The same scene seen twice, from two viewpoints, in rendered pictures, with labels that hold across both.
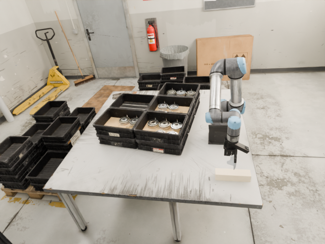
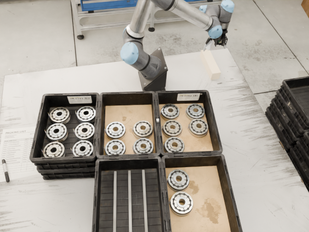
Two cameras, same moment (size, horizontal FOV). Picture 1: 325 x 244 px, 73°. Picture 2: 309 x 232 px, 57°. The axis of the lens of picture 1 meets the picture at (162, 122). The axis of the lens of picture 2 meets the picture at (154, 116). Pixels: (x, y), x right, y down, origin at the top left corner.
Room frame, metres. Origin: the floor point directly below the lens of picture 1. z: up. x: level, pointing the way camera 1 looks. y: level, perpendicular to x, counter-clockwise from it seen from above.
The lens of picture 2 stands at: (2.10, 0.67, 2.10)
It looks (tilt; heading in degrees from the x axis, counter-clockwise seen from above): 54 degrees down; 240
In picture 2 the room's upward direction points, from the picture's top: 4 degrees clockwise
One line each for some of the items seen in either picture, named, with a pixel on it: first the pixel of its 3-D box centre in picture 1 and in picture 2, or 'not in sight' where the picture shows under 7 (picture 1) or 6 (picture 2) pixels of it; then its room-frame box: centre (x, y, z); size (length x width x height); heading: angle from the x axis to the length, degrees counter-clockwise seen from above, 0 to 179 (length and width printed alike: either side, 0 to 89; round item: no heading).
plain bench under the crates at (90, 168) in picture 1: (164, 153); (145, 184); (1.76, 0.02, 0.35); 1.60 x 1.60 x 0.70; 76
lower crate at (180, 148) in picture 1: (163, 137); not in sight; (1.53, 0.01, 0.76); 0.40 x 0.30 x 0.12; 68
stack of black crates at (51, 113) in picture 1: (56, 121); not in sight; (2.69, 1.50, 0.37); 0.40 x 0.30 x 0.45; 167
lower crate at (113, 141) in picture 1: (123, 132); not in sight; (1.69, 0.38, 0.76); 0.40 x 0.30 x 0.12; 68
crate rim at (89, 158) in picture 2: (179, 90); (67, 124); (2.09, -0.22, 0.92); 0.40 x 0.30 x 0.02; 68
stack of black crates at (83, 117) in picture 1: (82, 125); not in sight; (2.59, 1.11, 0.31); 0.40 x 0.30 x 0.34; 166
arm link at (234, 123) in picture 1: (234, 126); (225, 11); (1.05, -0.43, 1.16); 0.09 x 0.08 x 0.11; 160
